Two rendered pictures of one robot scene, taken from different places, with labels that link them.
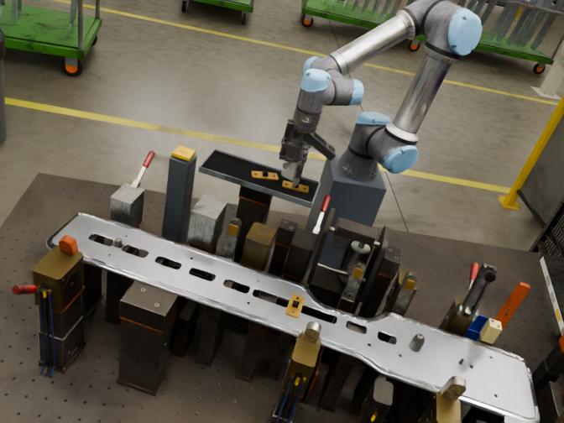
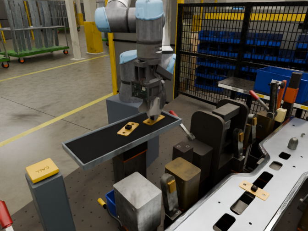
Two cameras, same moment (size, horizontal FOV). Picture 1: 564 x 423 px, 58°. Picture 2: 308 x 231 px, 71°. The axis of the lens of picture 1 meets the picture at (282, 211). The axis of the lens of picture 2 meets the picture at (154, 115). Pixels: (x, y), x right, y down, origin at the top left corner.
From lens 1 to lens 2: 1.14 m
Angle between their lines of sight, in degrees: 42
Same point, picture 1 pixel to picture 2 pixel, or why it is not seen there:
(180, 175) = (56, 195)
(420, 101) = (168, 20)
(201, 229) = (151, 215)
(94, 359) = not seen: outside the picture
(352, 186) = not seen: hidden behind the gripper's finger
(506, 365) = (299, 123)
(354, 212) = not seen: hidden behind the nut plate
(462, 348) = (288, 131)
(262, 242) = (195, 172)
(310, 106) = (160, 33)
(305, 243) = (203, 147)
